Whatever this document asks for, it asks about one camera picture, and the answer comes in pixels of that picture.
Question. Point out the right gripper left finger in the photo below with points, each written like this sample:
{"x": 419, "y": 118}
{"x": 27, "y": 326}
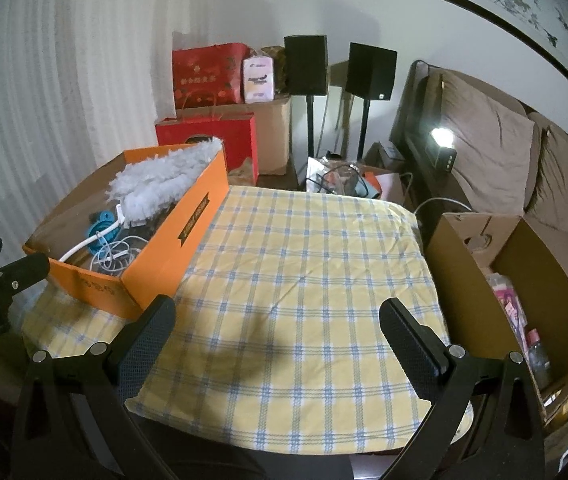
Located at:
{"x": 72, "y": 422}

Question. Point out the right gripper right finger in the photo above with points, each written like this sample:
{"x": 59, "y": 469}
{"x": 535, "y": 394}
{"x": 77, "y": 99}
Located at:
{"x": 483, "y": 421}

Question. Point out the teal silicone funnel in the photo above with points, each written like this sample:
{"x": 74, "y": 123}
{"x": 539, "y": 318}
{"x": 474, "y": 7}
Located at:
{"x": 104, "y": 222}

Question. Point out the white fluffy duster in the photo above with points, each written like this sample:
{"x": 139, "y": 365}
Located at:
{"x": 142, "y": 189}

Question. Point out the pink packaged item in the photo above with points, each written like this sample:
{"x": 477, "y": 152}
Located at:
{"x": 506, "y": 294}

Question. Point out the orange cardboard fruit box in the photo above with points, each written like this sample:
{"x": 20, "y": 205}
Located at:
{"x": 146, "y": 259}

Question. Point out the open cardboard box right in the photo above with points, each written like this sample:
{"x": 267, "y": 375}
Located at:
{"x": 462, "y": 252}

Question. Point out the yellow plaid tablecloth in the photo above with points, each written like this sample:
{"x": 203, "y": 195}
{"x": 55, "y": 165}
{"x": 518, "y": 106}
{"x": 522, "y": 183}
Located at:
{"x": 277, "y": 345}

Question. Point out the brown sofa pillow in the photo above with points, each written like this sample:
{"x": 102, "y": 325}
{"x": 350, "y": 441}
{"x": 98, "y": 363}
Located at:
{"x": 493, "y": 144}
{"x": 549, "y": 203}

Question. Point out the white curtain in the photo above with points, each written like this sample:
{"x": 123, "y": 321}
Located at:
{"x": 80, "y": 82}

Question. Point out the bright portable lamp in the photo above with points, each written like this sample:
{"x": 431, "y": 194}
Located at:
{"x": 440, "y": 149}

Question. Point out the red gift bag lower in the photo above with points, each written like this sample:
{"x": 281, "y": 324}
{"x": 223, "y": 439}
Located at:
{"x": 236, "y": 131}

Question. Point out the brown cardboard box background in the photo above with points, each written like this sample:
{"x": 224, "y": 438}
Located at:
{"x": 272, "y": 122}

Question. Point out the pink white tissue pack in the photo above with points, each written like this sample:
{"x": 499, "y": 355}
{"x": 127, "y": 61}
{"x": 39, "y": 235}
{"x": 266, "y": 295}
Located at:
{"x": 258, "y": 79}

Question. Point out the right black speaker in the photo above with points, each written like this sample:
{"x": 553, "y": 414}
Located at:
{"x": 371, "y": 72}

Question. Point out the black speaker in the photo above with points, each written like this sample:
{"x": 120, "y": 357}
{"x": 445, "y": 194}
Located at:
{"x": 371, "y": 72}
{"x": 306, "y": 65}

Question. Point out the left black speaker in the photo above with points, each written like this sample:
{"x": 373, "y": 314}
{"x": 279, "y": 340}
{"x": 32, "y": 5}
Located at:
{"x": 306, "y": 65}

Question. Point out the bag of cables clutter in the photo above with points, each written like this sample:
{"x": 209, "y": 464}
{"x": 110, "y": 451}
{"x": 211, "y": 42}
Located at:
{"x": 339, "y": 177}

